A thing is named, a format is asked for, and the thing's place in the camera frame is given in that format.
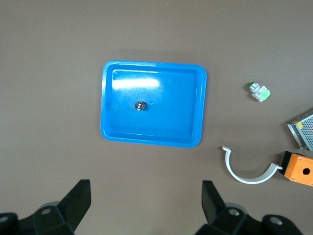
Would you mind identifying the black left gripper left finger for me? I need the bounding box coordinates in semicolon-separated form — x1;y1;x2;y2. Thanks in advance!
0;179;92;235

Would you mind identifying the large white curved clamp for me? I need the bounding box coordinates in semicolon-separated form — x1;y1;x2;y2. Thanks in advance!
221;145;284;184

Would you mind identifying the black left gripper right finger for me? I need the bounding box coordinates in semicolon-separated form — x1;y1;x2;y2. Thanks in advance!
194;180;302;235

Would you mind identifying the blue plastic tray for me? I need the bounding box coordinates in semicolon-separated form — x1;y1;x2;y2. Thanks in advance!
100;60;209;148

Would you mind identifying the brown table mat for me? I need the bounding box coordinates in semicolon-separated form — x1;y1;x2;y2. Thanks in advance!
0;0;313;235

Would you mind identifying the green push-button switch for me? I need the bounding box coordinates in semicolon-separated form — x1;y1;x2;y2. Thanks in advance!
246;82;271;103

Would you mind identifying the metal mesh power supply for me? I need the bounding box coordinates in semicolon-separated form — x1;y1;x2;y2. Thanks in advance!
287;109;313;152

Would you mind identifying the orange button box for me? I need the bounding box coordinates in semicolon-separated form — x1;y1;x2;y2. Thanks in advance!
278;151;313;188

